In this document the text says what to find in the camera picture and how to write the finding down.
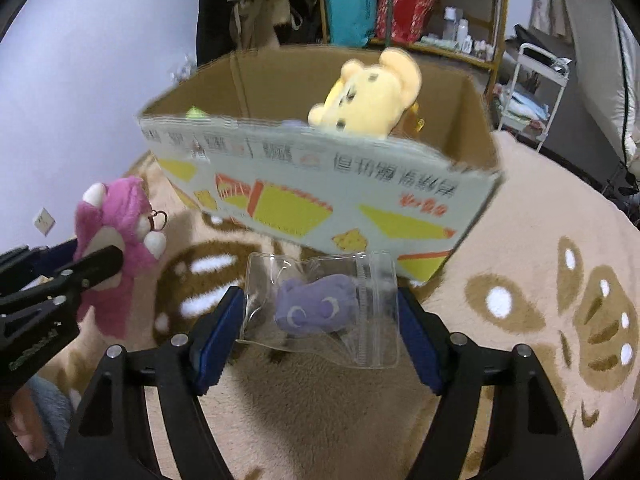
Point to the wall socket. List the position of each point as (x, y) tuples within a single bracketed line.
[(43, 221)]

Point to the yellow plush toy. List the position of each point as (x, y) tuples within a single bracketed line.
[(378, 100)]

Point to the green tissue pack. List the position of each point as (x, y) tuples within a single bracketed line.
[(196, 113)]

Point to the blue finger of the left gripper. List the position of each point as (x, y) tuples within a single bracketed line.
[(86, 272), (22, 265)]

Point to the cream folded mattress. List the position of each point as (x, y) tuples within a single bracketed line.
[(608, 73)]

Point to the person's hand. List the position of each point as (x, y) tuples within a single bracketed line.
[(26, 425)]

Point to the red patterned bag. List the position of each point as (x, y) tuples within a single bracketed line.
[(410, 17)]

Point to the open cardboard box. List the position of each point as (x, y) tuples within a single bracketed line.
[(258, 161)]

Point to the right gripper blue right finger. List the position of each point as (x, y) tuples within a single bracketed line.
[(426, 339)]

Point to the white rolling cart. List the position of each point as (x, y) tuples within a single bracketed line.
[(528, 103)]

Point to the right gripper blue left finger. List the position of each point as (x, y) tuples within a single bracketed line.
[(213, 338)]

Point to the beige patterned blanket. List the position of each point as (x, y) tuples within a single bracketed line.
[(551, 263)]

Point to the wooden shelf unit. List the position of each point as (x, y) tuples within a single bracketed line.
[(469, 32)]

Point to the teal bag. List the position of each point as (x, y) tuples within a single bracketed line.
[(351, 22)]

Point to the purple plush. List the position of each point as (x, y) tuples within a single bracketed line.
[(342, 308)]

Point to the green pole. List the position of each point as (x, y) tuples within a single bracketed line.
[(389, 23)]

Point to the beige hanging trousers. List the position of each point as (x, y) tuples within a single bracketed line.
[(254, 23)]

